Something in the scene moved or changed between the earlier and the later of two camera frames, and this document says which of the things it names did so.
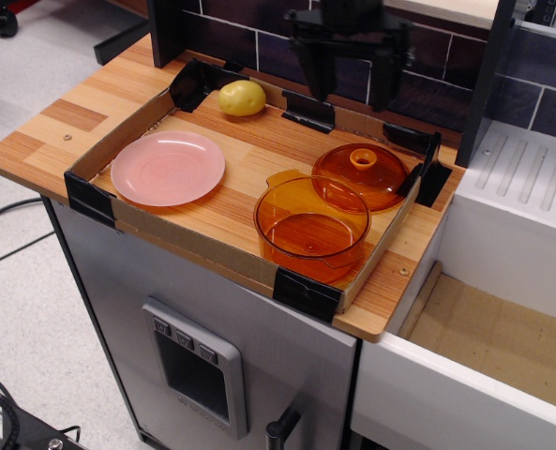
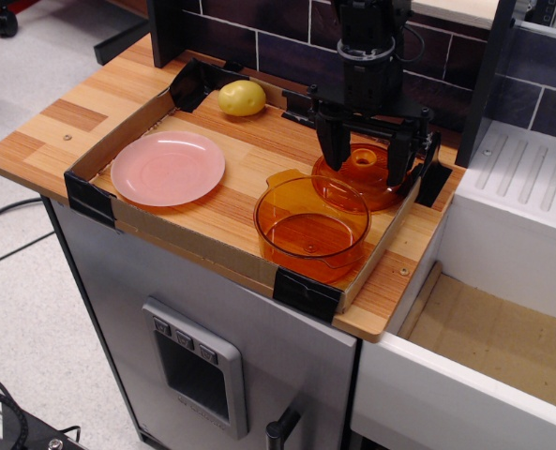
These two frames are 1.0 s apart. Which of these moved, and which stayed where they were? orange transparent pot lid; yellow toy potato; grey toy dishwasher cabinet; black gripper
Moved: black gripper
Stayed: grey toy dishwasher cabinet; yellow toy potato; orange transparent pot lid
